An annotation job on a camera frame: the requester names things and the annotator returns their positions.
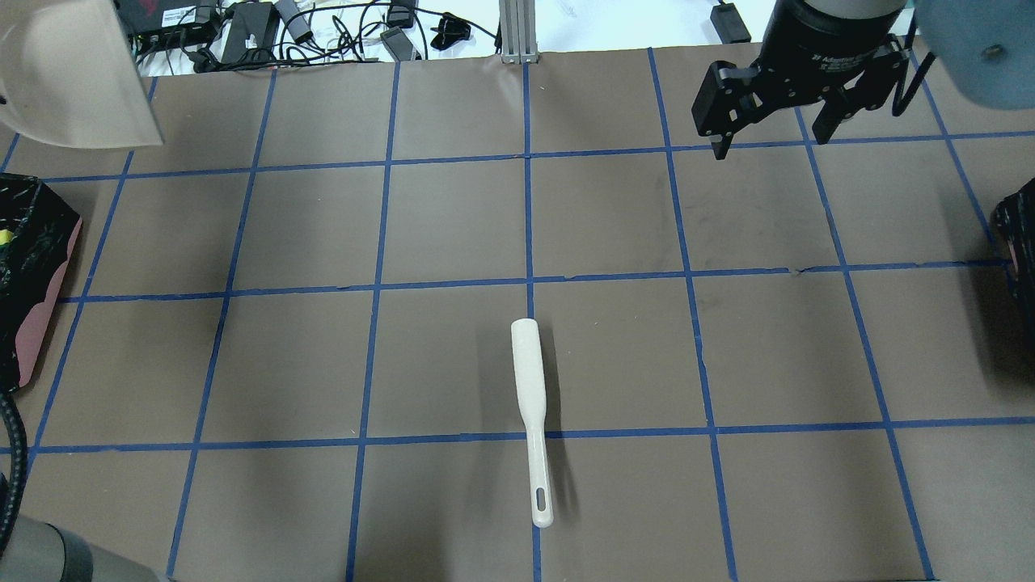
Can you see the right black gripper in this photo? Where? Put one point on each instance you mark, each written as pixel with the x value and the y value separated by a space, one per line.
pixel 826 40

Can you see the white hand brush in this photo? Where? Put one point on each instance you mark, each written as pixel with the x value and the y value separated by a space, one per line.
pixel 531 391

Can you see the white plastic dustpan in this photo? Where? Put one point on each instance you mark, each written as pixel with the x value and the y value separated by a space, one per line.
pixel 68 79

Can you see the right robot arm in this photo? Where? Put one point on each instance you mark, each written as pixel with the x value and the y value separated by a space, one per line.
pixel 986 48

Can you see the black bin far side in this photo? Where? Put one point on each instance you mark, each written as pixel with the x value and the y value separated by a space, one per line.
pixel 1013 217

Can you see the black bag pink bin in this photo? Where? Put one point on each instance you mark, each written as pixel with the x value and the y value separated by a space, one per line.
pixel 33 268

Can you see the black power adapter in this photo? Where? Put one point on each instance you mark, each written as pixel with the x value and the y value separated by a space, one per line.
pixel 728 24

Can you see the aluminium frame post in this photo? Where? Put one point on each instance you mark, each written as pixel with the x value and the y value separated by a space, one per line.
pixel 517 32

